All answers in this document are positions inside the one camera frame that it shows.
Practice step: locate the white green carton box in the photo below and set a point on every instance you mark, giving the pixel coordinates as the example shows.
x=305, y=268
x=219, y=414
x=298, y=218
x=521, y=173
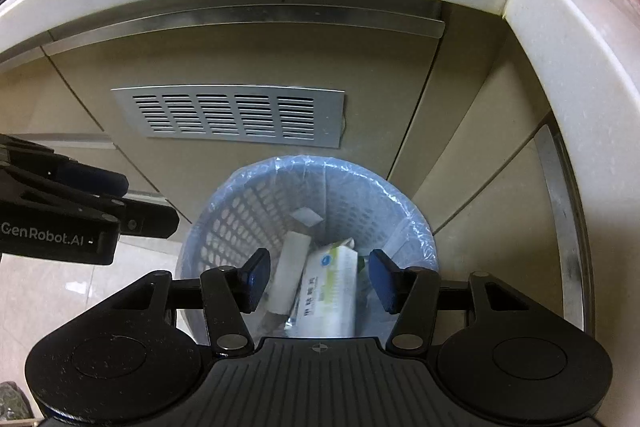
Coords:
x=325, y=287

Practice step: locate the beige kitchen cabinet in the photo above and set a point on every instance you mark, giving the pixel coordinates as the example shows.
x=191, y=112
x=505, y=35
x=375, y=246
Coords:
x=475, y=157

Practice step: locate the metal cabinet vent grille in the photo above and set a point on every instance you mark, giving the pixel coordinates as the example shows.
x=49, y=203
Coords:
x=225, y=112

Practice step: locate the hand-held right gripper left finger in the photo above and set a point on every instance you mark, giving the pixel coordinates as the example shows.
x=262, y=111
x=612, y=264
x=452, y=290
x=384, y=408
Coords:
x=254, y=279

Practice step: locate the plain white box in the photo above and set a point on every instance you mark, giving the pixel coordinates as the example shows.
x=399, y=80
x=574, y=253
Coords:
x=290, y=267

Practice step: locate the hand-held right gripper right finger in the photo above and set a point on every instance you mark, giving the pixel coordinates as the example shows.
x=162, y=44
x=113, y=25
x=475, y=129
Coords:
x=386, y=282

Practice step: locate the blue plastic trash basket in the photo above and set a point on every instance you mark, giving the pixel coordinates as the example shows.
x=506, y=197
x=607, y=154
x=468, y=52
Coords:
x=235, y=217

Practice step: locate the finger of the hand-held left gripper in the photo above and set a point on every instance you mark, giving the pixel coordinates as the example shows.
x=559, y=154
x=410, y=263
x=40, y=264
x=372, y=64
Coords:
x=100, y=184
x=150, y=221

